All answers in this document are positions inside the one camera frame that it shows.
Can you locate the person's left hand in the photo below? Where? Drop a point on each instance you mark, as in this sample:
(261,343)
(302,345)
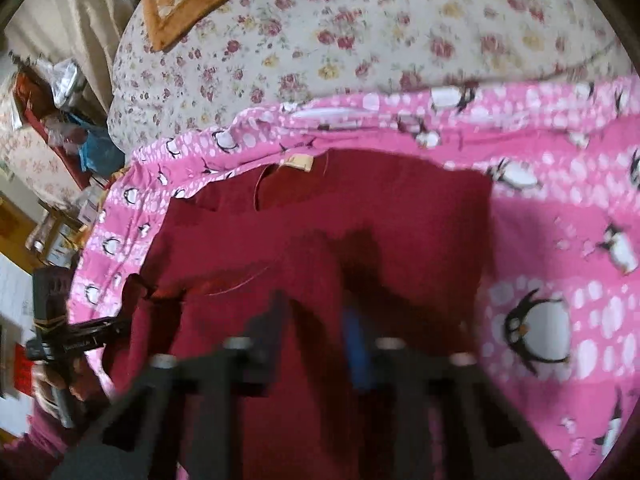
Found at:
(44,387)

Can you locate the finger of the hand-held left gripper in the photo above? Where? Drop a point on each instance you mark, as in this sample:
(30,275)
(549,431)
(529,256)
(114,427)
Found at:
(97,332)

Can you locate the pink penguin printed blanket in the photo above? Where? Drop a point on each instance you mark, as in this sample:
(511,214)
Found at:
(550,195)

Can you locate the floral bedsheet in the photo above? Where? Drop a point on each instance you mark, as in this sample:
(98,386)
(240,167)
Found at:
(400,25)

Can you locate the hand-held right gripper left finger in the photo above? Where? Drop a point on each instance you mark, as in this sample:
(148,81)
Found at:
(270,340)

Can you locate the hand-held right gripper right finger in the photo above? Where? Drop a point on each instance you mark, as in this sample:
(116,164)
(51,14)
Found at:
(357,355)

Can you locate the blue plastic bag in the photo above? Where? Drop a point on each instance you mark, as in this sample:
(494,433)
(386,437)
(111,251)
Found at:
(100,150)

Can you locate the cardboard box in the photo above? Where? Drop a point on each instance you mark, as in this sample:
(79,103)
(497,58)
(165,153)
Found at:
(57,240)

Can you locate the beige curtain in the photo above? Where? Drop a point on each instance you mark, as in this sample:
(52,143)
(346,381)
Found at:
(75,10)

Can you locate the dark red shirt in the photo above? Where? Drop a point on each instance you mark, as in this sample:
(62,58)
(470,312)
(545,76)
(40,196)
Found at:
(375,200)

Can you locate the clear plastic bag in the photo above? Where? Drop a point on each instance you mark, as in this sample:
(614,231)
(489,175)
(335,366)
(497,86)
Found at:
(65,82)

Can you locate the orange patterned pillow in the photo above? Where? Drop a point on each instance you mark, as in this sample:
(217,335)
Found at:
(175,15)

